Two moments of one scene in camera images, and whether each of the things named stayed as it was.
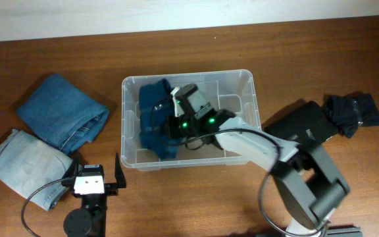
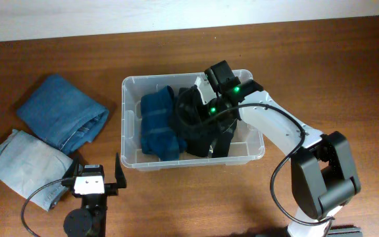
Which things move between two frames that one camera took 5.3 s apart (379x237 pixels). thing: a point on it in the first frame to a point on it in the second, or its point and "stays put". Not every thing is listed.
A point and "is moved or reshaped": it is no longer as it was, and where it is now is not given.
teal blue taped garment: (156, 106) is moved or reshaped
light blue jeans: (25, 162) stays put
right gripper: (179, 124) to (209, 116)
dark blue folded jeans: (63, 114) stays put
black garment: (308, 124) is moved or reshaped
